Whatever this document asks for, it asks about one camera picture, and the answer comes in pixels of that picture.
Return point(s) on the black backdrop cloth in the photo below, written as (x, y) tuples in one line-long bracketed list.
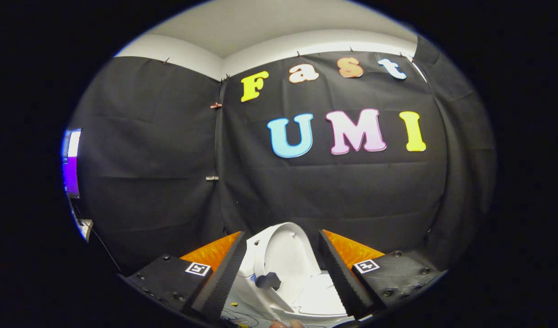
[(329, 191)]

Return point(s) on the white toilet tank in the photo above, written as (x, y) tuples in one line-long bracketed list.
[(247, 264)]

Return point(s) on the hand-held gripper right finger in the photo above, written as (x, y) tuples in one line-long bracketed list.
[(340, 273)]

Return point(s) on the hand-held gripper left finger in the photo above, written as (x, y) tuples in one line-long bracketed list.
[(219, 282)]

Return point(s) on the purple lit monitor screen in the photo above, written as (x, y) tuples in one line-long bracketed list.
[(71, 173)]

